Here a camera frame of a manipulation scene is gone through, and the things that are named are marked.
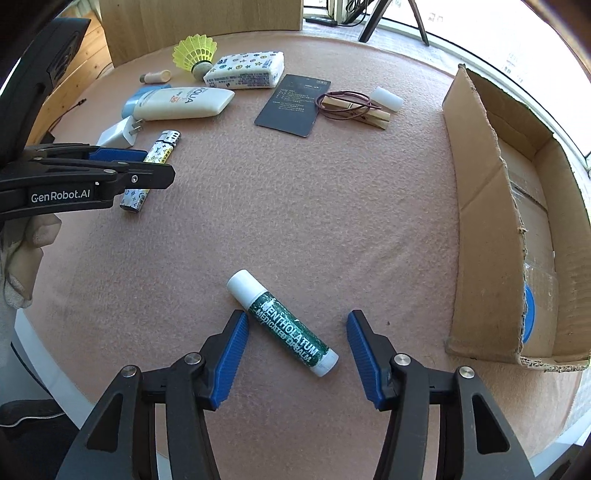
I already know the person's left hand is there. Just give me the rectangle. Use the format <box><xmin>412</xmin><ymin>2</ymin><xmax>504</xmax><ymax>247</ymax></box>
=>
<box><xmin>0</xmin><ymin>213</ymin><xmax>63</xmax><ymax>310</ymax></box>

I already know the wooden clothespin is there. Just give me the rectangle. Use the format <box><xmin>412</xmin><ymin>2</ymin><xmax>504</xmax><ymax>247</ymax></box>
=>
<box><xmin>318</xmin><ymin>92</ymin><xmax>391</xmax><ymax>131</ymax></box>

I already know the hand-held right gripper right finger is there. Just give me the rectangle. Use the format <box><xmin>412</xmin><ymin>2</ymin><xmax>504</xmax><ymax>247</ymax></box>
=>
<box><xmin>346</xmin><ymin>310</ymin><xmax>539</xmax><ymax>480</ymax></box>

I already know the brown hair tie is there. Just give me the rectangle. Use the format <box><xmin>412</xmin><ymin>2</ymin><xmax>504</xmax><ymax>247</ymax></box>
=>
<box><xmin>315</xmin><ymin>90</ymin><xmax>384</xmax><ymax>121</ymax></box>

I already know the black tripod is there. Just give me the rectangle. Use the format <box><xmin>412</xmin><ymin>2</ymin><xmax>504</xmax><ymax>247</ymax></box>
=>
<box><xmin>358</xmin><ymin>0</ymin><xmax>430</xmax><ymax>46</ymax></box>

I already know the thin black cable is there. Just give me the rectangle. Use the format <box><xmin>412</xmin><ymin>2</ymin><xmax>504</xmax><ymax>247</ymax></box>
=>
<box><xmin>46</xmin><ymin>97</ymin><xmax>88</xmax><ymax>139</ymax></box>

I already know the dark cloth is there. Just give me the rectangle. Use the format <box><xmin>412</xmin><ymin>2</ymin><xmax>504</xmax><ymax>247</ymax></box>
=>
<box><xmin>0</xmin><ymin>399</ymin><xmax>79</xmax><ymax>480</ymax></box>

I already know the light wooden board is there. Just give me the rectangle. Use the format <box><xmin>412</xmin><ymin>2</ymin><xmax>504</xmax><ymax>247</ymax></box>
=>
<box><xmin>99</xmin><ymin>0</ymin><xmax>305</xmax><ymax>68</ymax></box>

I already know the patterned white tissue pack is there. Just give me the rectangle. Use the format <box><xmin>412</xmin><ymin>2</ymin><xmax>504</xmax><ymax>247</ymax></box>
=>
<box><xmin>203</xmin><ymin>50</ymin><xmax>286</xmax><ymax>90</ymax></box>

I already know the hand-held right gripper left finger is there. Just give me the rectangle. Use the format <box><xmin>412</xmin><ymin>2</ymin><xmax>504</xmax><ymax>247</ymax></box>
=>
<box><xmin>55</xmin><ymin>309</ymin><xmax>250</xmax><ymax>480</ymax></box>

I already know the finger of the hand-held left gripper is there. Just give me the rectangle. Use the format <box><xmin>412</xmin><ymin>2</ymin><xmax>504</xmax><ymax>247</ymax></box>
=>
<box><xmin>23</xmin><ymin>159</ymin><xmax>177</xmax><ymax>191</ymax></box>
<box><xmin>23</xmin><ymin>144</ymin><xmax>149</xmax><ymax>168</ymax></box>

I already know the cardboard box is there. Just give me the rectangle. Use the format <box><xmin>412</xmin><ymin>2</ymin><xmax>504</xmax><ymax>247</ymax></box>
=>
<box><xmin>442</xmin><ymin>65</ymin><xmax>591</xmax><ymax>372</ymax></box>

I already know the blue round disc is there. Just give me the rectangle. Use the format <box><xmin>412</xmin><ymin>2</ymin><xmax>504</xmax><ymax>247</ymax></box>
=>
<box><xmin>522</xmin><ymin>284</ymin><xmax>537</xmax><ymax>344</ymax></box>

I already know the green lip balm tube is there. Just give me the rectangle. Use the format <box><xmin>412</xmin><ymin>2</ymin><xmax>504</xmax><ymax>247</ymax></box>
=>
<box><xmin>226</xmin><ymin>270</ymin><xmax>340</xmax><ymax>378</ymax></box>

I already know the white sunscreen bottle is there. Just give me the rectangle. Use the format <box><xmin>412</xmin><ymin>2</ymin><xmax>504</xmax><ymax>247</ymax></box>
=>
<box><xmin>121</xmin><ymin>87</ymin><xmax>236</xmax><ymax>121</ymax></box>

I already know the patterned white lighter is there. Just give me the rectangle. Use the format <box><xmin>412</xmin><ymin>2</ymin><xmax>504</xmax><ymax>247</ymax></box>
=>
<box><xmin>120</xmin><ymin>130</ymin><xmax>182</xmax><ymax>214</ymax></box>

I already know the wooden plank cabinet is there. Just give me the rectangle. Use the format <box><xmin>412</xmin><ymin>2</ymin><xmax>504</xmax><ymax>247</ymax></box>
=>
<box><xmin>28</xmin><ymin>11</ymin><xmax>114</xmax><ymax>134</ymax></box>

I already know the yellow plastic shuttlecock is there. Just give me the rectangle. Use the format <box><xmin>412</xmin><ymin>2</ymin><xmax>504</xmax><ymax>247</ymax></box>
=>
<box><xmin>172</xmin><ymin>34</ymin><xmax>218</xmax><ymax>76</ymax></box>

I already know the dark card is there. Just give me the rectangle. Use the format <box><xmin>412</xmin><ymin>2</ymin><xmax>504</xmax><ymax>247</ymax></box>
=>
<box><xmin>254</xmin><ymin>74</ymin><xmax>332</xmax><ymax>139</ymax></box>

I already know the white charger plug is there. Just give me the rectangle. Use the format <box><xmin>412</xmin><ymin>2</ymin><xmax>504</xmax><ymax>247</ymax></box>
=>
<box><xmin>97</xmin><ymin>115</ymin><xmax>146</xmax><ymax>149</ymax></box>

